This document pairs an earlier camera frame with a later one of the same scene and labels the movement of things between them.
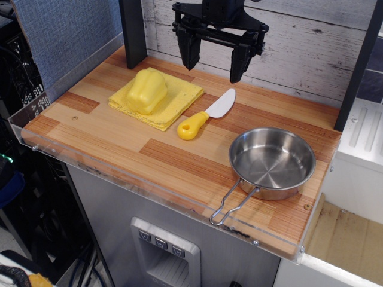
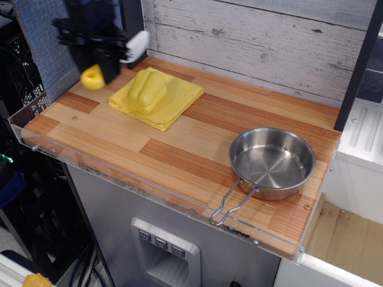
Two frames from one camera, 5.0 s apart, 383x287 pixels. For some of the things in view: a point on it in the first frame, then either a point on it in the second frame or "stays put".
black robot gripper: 226,22 to 94,34
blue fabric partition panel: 68,36 stays put
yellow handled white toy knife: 188,130 to 91,77
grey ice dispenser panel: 165,259 stays put
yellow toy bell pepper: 146,90 stays put
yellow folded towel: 181,95 stays put
